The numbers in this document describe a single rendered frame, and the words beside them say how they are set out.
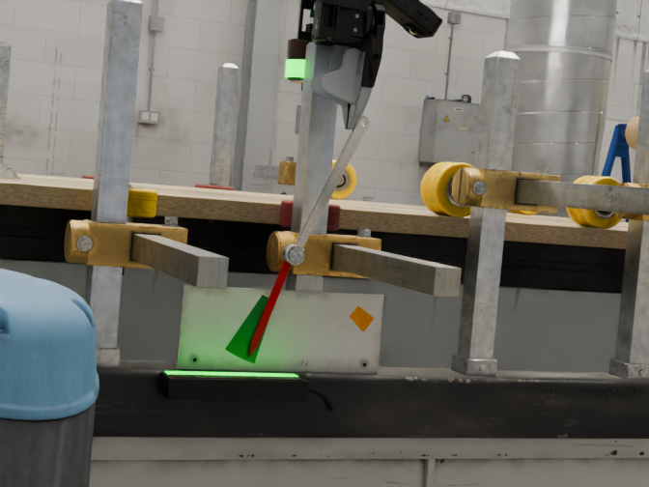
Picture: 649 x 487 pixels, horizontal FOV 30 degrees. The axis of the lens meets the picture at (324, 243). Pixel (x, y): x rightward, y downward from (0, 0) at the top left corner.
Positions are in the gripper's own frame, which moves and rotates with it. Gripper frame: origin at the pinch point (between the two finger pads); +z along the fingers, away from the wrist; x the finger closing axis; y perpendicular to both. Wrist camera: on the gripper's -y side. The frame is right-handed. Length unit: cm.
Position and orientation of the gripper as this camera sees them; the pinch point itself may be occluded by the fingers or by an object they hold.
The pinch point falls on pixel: (356, 119)
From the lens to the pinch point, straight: 144.1
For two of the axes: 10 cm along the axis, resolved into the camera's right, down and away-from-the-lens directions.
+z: -1.0, 9.9, 0.5
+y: -9.2, -0.7, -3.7
